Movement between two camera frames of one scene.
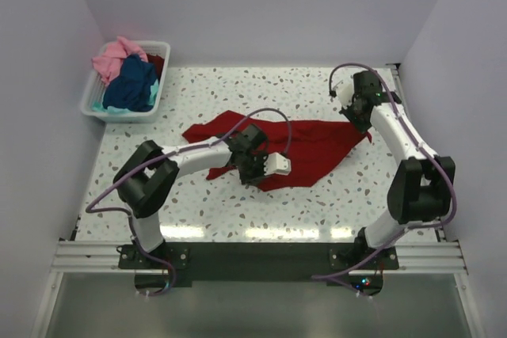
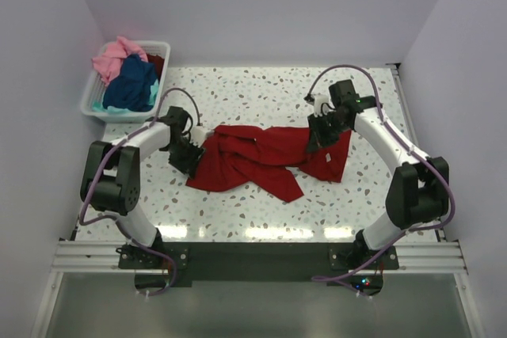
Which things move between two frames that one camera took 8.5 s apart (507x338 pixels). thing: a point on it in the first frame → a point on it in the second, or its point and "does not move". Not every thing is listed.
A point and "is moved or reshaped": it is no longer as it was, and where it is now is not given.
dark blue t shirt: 131,89 does not move
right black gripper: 346,112 → 316,138
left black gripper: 253,180 → 188,165
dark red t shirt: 158,63 does not move
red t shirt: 315,148 is moved or reshaped
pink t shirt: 108,63 does not move
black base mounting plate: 354,266 does not move
